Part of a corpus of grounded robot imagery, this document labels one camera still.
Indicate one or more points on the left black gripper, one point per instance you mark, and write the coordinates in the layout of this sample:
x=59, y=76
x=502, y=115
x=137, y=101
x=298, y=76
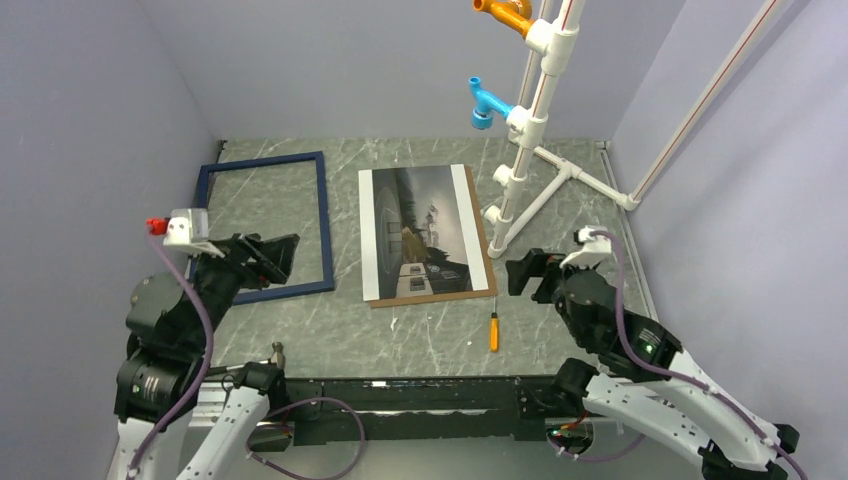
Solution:
x=274, y=255

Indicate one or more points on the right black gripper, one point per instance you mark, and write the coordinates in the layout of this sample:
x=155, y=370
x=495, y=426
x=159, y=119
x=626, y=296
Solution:
x=535, y=263

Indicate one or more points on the blue picture frame with photo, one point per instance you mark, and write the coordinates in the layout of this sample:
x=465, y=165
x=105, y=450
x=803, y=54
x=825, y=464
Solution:
x=273, y=197

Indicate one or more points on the brown fibreboard backing board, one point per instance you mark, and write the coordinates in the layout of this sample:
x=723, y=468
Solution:
x=484, y=232

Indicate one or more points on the yellow handled screwdriver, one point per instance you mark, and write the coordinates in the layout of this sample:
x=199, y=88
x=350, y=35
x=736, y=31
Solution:
x=494, y=328

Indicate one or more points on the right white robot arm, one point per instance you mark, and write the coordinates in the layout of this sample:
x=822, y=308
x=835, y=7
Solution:
x=652, y=384

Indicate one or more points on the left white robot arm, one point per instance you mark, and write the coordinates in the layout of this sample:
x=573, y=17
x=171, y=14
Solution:
x=172, y=320

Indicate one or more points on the white PVC pipe stand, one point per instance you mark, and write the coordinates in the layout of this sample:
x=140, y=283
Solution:
x=551, y=44

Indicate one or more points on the white diagonal PVC pole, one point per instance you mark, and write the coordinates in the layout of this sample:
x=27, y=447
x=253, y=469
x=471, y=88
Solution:
x=748, y=40

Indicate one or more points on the blue pipe fitting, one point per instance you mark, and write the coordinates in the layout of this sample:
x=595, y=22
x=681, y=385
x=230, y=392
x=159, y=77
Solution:
x=486, y=105

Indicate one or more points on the orange pipe fitting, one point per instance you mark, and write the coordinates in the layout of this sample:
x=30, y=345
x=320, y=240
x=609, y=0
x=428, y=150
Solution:
x=515, y=14

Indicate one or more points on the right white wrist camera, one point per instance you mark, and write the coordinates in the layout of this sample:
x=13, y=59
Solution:
x=594, y=247

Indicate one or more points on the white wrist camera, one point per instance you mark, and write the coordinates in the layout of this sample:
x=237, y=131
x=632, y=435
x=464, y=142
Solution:
x=185, y=230
x=594, y=247

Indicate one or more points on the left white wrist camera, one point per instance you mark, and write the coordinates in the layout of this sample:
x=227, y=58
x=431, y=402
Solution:
x=185, y=230

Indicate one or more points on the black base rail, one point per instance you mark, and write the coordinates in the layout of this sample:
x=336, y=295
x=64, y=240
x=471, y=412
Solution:
x=522, y=408

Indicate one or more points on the aluminium extrusion frame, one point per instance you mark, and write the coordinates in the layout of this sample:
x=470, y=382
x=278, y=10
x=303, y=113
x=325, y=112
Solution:
x=153, y=426

